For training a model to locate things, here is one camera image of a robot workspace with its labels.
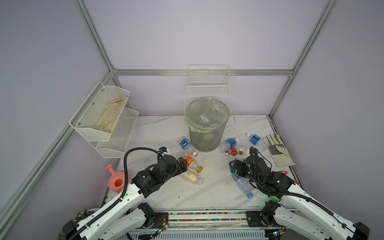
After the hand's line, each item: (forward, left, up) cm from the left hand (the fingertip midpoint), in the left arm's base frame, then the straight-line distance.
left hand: (180, 165), depth 75 cm
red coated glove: (+3, -63, -16) cm, 65 cm away
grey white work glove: (+18, -63, -15) cm, 67 cm away
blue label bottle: (+22, -31, -11) cm, 40 cm away
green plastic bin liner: (+37, -15, 0) cm, 40 cm away
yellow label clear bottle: (-2, -6, -11) cm, 13 cm away
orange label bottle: (+8, -5, -14) cm, 17 cm away
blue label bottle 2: (+25, -49, -12) cm, 56 cm away
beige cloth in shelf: (+19, +39, +13) cm, 45 cm away
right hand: (+1, -28, -1) cm, 28 cm away
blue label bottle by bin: (+20, -2, -11) cm, 23 cm away
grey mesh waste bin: (+20, -15, -7) cm, 25 cm away
